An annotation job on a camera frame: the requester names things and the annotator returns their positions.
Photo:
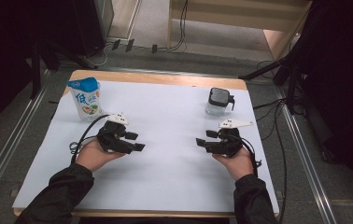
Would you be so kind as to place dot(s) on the black metal stand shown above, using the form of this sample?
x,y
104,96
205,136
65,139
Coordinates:
x,y
35,71

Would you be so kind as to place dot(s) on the black tripod stand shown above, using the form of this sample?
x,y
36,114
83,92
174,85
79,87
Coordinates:
x,y
292,87

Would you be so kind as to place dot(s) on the person's left hand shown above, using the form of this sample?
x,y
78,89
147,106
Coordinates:
x,y
93,155

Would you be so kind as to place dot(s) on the person's right hand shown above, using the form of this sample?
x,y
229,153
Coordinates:
x,y
240,165

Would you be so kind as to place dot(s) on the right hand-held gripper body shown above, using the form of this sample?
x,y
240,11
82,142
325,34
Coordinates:
x,y
227,143

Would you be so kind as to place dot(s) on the white table mat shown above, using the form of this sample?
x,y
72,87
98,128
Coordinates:
x,y
165,124

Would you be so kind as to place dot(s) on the light wooden shelf frame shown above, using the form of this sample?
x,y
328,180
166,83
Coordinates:
x,y
227,17

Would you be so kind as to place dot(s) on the clear jar with black lid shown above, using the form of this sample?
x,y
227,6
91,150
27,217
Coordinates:
x,y
218,97

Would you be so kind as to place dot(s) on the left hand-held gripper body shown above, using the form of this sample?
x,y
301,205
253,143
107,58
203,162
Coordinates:
x,y
112,137

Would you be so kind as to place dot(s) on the wooden table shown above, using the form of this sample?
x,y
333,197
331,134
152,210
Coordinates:
x,y
152,77

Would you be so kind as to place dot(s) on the blue and white milk pouch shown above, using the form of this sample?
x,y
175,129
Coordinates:
x,y
86,99

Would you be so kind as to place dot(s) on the dark cabinet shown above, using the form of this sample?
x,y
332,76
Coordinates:
x,y
93,25

